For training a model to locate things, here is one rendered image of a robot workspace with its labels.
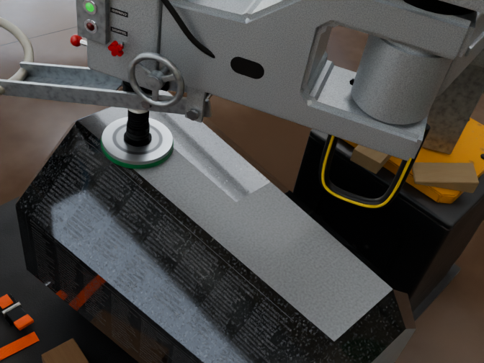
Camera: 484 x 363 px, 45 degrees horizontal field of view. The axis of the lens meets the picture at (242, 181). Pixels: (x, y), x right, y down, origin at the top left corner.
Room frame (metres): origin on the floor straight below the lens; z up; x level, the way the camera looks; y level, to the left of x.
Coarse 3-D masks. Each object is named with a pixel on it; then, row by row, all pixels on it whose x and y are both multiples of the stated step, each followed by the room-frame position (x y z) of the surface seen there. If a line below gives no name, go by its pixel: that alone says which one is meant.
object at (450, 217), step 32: (320, 160) 1.67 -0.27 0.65; (320, 192) 1.64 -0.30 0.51; (352, 192) 1.58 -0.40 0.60; (384, 192) 1.51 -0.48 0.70; (416, 192) 1.49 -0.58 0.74; (480, 192) 1.56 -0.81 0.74; (352, 224) 1.55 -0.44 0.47; (384, 224) 1.49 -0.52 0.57; (416, 224) 1.43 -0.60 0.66; (448, 224) 1.38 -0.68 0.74; (384, 256) 1.46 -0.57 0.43; (416, 256) 1.40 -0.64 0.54; (448, 256) 1.59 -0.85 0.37; (416, 288) 1.37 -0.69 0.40
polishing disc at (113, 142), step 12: (120, 120) 1.42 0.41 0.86; (156, 120) 1.45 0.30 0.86; (108, 132) 1.35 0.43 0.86; (120, 132) 1.36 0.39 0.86; (156, 132) 1.40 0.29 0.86; (168, 132) 1.41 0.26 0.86; (108, 144) 1.30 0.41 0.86; (120, 144) 1.31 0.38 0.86; (156, 144) 1.34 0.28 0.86; (168, 144) 1.35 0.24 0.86; (120, 156) 1.26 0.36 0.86; (132, 156) 1.27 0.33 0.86; (144, 156) 1.28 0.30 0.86; (156, 156) 1.29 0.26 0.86
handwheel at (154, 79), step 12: (132, 60) 1.18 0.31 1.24; (156, 60) 1.17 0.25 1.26; (168, 60) 1.17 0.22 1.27; (132, 72) 1.18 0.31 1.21; (144, 72) 1.18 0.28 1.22; (156, 72) 1.18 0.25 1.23; (168, 72) 1.22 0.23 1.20; (132, 84) 1.18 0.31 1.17; (156, 84) 1.16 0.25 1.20; (180, 84) 1.15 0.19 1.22; (144, 96) 1.17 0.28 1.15; (156, 96) 1.17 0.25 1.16; (180, 96) 1.15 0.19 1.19
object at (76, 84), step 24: (48, 72) 1.47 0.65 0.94; (72, 72) 1.45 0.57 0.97; (96, 72) 1.43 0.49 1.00; (24, 96) 1.37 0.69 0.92; (48, 96) 1.35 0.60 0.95; (72, 96) 1.33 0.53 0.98; (96, 96) 1.31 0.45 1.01; (120, 96) 1.30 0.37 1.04; (168, 96) 1.28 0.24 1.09; (192, 120) 1.21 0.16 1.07
